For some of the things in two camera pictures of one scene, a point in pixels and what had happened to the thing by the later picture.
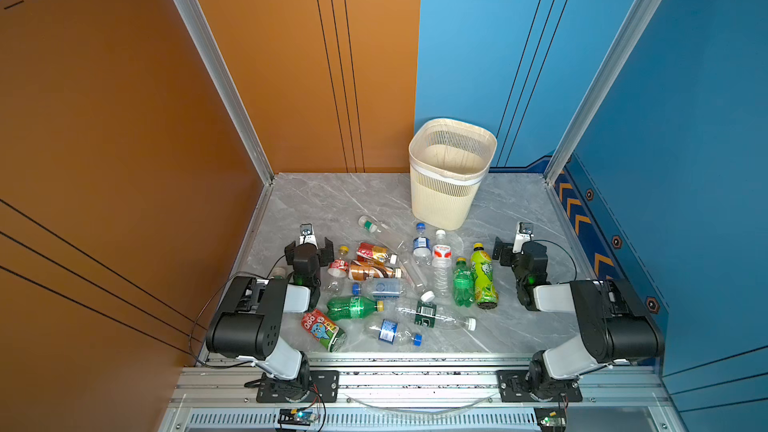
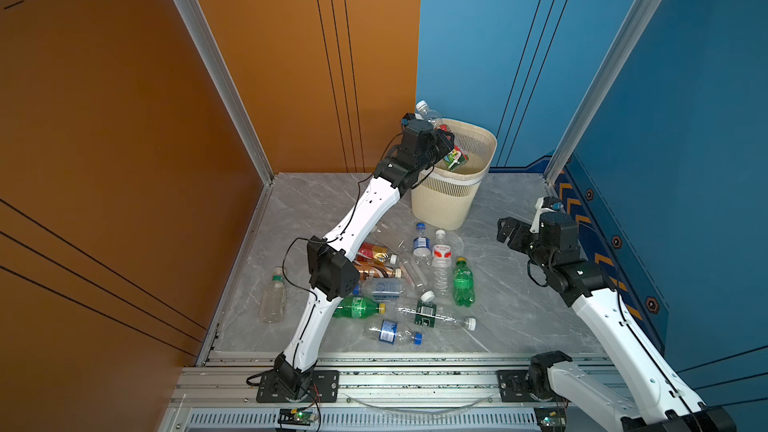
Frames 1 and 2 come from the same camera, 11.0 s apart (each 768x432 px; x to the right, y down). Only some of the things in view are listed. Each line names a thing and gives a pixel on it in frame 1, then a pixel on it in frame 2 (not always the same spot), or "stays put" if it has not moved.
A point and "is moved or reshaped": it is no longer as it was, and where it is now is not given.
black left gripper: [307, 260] → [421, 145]
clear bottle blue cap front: [388, 331] stays put
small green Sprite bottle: [464, 282] stays put
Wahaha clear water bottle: [442, 253] stays put
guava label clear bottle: [415, 277] stays put
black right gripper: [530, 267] → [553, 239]
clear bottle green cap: [367, 223] is moved or reshaped
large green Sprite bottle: [353, 307] stays put
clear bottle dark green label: [425, 314] stays put
